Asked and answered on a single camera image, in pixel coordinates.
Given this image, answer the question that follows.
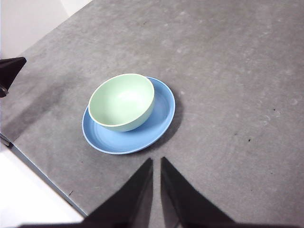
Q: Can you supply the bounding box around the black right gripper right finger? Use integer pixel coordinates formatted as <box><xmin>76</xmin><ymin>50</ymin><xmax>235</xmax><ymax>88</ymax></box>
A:
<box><xmin>161</xmin><ymin>156</ymin><xmax>304</xmax><ymax>228</ymax></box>

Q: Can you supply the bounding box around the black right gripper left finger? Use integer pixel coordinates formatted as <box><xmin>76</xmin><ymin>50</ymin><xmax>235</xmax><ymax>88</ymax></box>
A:
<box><xmin>14</xmin><ymin>157</ymin><xmax>154</xmax><ymax>228</ymax></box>

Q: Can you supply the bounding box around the green bowl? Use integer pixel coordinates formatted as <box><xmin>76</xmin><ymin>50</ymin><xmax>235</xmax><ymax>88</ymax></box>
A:
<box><xmin>88</xmin><ymin>73</ymin><xmax>156</xmax><ymax>133</ymax></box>

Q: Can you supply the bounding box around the blue plate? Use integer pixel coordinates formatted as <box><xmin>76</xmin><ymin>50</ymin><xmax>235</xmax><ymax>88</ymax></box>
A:
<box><xmin>82</xmin><ymin>76</ymin><xmax>176</xmax><ymax>155</ymax></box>

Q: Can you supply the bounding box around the small metal table bracket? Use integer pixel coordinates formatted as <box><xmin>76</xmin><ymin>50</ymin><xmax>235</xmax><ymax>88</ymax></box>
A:
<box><xmin>0</xmin><ymin>133</ymin><xmax>12</xmax><ymax>149</ymax></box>

